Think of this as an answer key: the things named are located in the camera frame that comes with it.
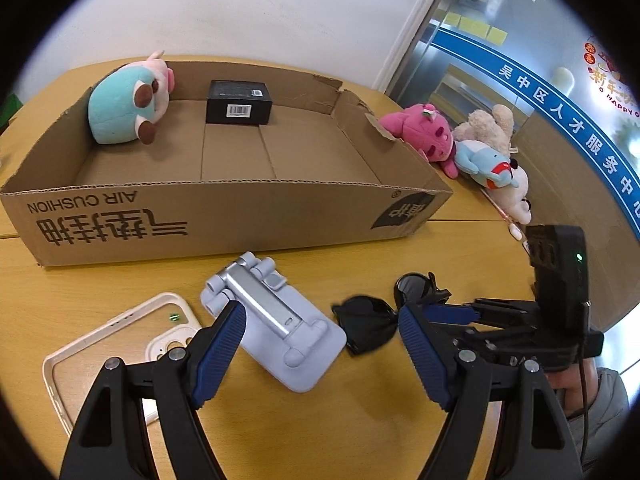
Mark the black sunglasses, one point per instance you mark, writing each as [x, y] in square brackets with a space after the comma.
[370, 322]

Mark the cream phone case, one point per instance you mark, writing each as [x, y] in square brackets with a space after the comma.
[141, 334]

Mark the teal and pink plush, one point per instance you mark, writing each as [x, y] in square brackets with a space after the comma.
[127, 104]

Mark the large cardboard box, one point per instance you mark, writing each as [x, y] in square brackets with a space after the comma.
[321, 172]

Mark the light blue plush toy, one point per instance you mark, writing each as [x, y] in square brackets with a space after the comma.
[486, 166]

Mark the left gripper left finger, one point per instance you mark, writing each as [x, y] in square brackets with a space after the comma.
[110, 440]

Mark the beige plush dog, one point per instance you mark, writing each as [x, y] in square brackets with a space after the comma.
[495, 128]

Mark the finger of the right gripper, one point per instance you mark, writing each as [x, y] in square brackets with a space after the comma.
[441, 313]

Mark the black UGREEN product box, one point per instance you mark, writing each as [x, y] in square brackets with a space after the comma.
[234, 102]

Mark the light blue phone stand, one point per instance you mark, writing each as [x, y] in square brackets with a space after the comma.
[284, 332]

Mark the black camera box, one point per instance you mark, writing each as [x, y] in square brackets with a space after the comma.
[558, 255]

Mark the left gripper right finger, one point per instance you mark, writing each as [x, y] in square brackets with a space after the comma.
[533, 440]

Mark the pink plush toy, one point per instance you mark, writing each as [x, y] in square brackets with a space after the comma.
[427, 131]

